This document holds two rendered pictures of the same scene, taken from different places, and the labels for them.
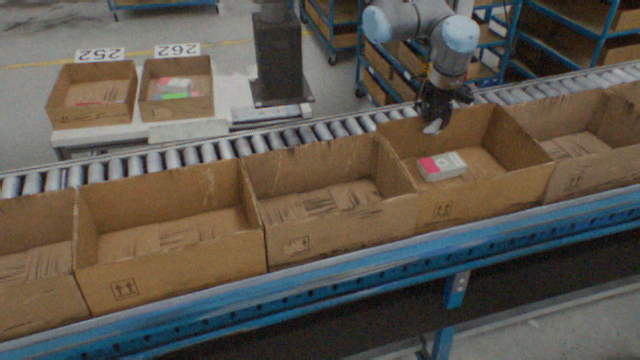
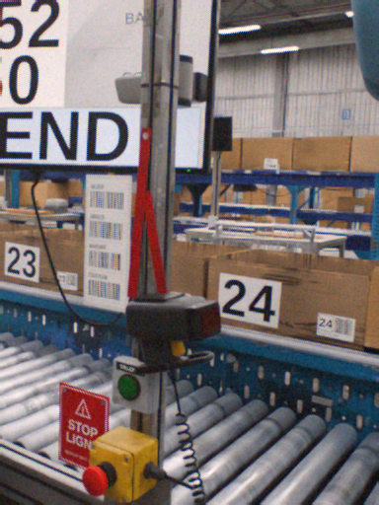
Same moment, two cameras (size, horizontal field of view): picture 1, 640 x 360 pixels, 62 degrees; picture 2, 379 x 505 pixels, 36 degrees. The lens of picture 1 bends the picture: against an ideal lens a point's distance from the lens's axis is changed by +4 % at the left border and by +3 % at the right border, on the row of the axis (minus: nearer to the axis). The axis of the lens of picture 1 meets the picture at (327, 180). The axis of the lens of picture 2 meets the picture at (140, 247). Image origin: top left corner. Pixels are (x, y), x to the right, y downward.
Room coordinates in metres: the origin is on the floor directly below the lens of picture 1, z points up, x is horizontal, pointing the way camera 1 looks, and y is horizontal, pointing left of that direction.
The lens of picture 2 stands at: (2.45, 0.18, 1.24)
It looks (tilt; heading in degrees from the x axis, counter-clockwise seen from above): 7 degrees down; 235
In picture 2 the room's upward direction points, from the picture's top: 2 degrees clockwise
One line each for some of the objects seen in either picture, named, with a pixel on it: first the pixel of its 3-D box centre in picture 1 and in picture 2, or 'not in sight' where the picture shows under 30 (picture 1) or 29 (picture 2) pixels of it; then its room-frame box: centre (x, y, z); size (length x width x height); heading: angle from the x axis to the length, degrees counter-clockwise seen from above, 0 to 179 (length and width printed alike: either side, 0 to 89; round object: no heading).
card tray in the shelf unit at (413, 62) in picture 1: (437, 58); not in sight; (2.70, -0.61, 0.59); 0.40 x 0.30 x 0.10; 16
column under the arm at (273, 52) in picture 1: (278, 56); not in sight; (2.03, 0.21, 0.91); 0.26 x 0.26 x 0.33; 13
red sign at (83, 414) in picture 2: not in sight; (98, 434); (2.01, -0.53, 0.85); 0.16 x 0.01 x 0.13; 109
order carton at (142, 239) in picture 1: (174, 231); not in sight; (0.92, 0.38, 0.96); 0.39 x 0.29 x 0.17; 109
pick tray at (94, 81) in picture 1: (96, 92); not in sight; (1.91, 0.95, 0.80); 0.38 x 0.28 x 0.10; 11
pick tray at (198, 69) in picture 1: (178, 86); not in sight; (1.97, 0.63, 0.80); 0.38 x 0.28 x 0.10; 11
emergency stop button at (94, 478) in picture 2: not in sight; (101, 477); (2.06, -0.44, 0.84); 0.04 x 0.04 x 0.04; 19
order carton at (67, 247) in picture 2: not in sight; (70, 259); (1.54, -1.49, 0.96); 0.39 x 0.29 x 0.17; 108
